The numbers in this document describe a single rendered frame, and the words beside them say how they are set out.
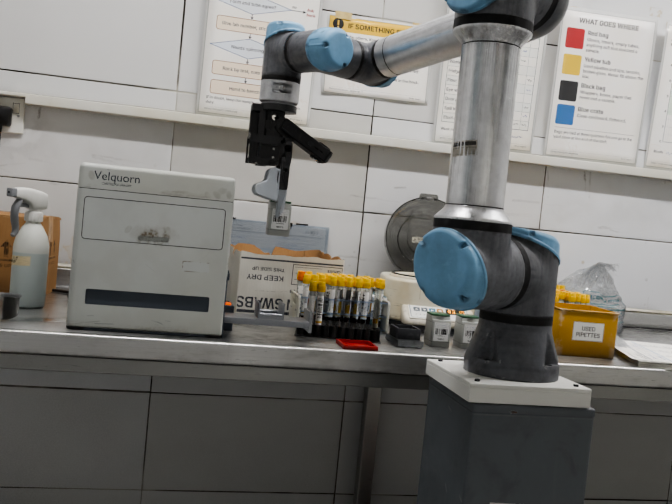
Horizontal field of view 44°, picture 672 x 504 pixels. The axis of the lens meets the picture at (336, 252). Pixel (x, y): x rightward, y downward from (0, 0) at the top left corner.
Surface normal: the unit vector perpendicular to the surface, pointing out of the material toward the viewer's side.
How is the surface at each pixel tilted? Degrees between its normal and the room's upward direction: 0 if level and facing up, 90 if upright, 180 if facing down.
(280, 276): 93
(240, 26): 94
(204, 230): 90
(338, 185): 90
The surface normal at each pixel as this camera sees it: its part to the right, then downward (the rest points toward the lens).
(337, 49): 0.69, 0.11
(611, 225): 0.22, 0.07
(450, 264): -0.73, 0.09
